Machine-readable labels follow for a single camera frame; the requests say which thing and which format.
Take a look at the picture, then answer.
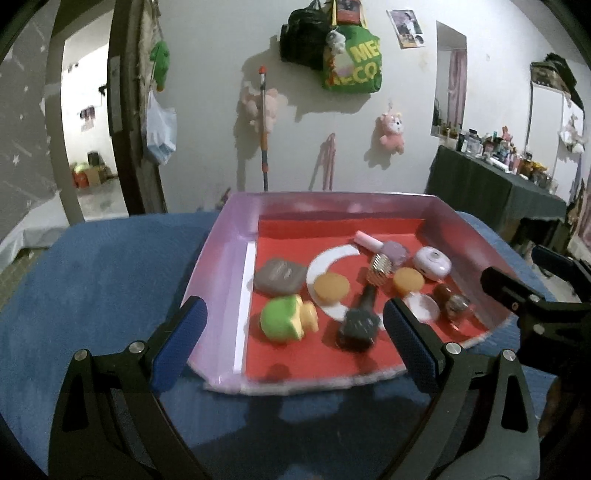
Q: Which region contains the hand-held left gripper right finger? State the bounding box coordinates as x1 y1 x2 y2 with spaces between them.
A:
382 298 541 480

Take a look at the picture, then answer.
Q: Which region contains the grey-brown rounded case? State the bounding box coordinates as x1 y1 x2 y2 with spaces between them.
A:
254 257 308 296

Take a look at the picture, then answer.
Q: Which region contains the person's right forearm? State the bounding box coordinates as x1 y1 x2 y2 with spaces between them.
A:
538 374 591 439

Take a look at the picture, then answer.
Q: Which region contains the black bag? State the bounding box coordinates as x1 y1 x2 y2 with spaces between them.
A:
279 0 335 70

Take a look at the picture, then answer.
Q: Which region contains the purple nail polish pink cap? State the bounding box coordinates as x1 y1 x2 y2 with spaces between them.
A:
355 230 409 265

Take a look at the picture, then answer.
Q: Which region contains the table with dark cloth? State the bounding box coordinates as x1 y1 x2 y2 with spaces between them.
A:
425 144 568 245

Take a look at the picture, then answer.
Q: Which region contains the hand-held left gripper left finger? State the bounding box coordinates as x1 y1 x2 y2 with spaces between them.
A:
48 295 209 480

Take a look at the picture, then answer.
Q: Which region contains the photo wall poster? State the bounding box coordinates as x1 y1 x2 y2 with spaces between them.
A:
387 9 424 49

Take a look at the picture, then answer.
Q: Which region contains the clear round plastic lid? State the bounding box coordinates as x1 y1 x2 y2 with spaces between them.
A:
403 292 441 322

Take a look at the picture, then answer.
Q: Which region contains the brown glitter jar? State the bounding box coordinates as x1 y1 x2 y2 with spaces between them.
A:
433 282 472 321

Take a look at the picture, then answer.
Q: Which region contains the lilac round device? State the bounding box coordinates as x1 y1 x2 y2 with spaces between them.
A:
412 246 452 282

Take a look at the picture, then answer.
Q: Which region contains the pink cardboard box red inside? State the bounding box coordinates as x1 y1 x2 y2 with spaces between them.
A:
181 191 520 398

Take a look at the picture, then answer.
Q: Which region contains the dark patterned storage bag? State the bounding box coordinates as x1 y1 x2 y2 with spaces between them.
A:
530 53 585 109

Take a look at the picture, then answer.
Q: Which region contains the row of cosmetic bottles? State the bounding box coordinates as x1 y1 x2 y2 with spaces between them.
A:
434 120 555 188

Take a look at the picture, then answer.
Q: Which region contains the green plush toy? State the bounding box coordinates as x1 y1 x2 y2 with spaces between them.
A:
149 41 171 92

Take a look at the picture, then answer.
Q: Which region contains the wall mirror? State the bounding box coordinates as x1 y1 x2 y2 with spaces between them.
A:
431 21 468 139

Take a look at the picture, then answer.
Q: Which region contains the pale pink plush toy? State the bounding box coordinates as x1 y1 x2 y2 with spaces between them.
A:
240 85 280 134

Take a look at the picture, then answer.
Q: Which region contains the red yellow bag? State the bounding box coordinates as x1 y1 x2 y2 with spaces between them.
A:
332 0 363 26

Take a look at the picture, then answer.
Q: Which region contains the green tote bag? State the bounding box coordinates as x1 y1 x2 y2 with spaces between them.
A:
322 25 383 93

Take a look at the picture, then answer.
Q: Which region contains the blue fluffy blanket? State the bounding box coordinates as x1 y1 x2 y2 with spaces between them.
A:
0 210 561 480

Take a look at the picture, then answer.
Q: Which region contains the pink plush bear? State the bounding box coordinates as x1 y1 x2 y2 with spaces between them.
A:
376 110 406 154

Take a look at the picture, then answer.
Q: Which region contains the white hanging plush toy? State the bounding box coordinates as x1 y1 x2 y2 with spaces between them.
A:
558 113 586 153

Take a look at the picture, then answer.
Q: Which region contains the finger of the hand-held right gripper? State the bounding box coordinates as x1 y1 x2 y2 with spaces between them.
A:
531 244 591 298
480 266 548 325

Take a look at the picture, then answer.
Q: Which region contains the translucent plastic bag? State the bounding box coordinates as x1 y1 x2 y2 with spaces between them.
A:
145 90 177 166

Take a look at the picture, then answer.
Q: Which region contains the dark wooden door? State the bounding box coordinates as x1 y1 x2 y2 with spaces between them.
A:
108 0 167 215

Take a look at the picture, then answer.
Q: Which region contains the white cabinet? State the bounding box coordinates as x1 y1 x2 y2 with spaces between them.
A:
526 80 585 204

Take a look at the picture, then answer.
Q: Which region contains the gold studded small case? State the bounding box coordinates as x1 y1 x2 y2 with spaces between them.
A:
367 253 393 287

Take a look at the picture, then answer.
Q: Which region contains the black nail polish bottle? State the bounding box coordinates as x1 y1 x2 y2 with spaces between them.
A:
337 284 382 350

